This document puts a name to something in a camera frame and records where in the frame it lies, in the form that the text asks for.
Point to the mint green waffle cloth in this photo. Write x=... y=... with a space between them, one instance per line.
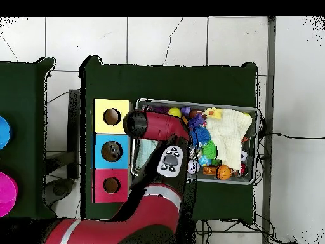
x=143 y=152

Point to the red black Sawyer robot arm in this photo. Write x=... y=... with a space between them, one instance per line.
x=162 y=124

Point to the wooden box with three holes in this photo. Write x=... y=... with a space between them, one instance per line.
x=113 y=128

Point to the clear mesh bin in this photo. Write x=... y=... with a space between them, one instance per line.
x=250 y=178

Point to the yellow smooth ball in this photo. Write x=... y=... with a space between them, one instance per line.
x=174 y=112

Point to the purple plastic building block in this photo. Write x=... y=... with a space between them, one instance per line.
x=195 y=121

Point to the blue rubber koosh ball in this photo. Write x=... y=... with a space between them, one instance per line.
x=201 y=134

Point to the white toy baseball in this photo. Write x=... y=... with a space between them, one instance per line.
x=193 y=167

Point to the green rubber koosh ball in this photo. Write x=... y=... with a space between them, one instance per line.
x=209 y=150

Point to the dark green table cloth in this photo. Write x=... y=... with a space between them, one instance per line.
x=165 y=81
x=22 y=114

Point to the yellow plush duck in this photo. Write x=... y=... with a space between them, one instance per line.
x=214 y=113

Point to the cream waffle cloth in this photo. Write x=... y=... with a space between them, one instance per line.
x=228 y=132

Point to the orange toy basketball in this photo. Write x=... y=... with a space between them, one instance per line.
x=224 y=172

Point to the small toy soccer ball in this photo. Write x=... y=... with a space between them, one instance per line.
x=243 y=155

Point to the blue round disc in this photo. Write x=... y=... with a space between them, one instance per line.
x=3 y=132

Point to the magenta round disc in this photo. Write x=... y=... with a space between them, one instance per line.
x=6 y=194

